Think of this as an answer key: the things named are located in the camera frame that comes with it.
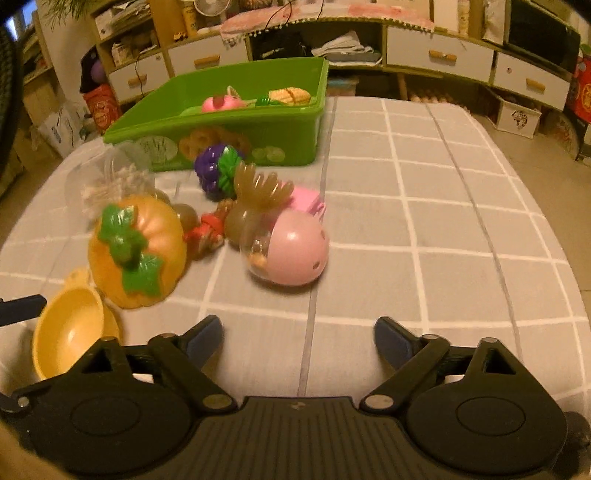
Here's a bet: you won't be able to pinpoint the toy corn cob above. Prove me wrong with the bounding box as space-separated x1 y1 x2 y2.
254 87 311 106

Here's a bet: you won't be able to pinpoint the white desk fan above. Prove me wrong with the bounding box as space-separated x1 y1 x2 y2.
193 0 231 17

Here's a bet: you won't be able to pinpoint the pink clear capsule ball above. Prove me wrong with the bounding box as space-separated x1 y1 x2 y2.
239 209 329 287

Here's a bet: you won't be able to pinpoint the green plastic storage bin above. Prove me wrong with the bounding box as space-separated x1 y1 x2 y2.
103 57 329 172

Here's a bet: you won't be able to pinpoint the white storage crate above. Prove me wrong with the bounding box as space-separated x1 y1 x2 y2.
482 87 542 139

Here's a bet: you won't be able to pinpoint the brown antler toy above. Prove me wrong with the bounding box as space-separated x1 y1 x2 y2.
224 162 294 247

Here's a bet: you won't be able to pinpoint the orange toy pumpkin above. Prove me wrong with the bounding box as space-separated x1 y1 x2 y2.
88 195 187 309

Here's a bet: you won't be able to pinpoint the black microwave oven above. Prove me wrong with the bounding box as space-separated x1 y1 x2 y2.
504 1 581 73

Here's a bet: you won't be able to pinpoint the pink pig toy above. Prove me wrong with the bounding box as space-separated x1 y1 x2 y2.
200 86 247 113

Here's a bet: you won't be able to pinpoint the egg carton tray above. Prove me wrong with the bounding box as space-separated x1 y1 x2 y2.
408 88 471 111

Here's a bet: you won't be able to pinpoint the grey checked table cloth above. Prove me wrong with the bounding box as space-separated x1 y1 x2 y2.
0 95 591 416

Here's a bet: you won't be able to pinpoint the yellow toy bowl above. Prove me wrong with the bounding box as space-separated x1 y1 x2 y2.
32 268 122 380

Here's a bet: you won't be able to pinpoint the wooden tv cabinet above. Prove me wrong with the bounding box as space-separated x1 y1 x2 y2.
88 1 584 109

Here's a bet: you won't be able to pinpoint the pink cloth runner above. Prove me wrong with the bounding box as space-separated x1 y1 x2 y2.
219 1 435 46

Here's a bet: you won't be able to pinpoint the potted green plant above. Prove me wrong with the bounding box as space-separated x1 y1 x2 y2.
41 0 99 27

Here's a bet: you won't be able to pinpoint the pink rectangular block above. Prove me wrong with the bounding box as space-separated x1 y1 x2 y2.
287 186 325 219

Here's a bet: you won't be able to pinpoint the clear cotton swab jar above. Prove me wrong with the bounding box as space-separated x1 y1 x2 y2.
64 141 154 223

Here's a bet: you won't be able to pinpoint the purple toy grapes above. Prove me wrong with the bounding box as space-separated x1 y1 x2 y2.
193 143 242 201

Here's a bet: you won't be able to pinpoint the red small toy figure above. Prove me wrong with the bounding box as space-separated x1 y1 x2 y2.
183 199 235 260

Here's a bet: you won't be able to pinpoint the red paper bag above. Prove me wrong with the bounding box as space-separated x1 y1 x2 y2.
82 84 122 134

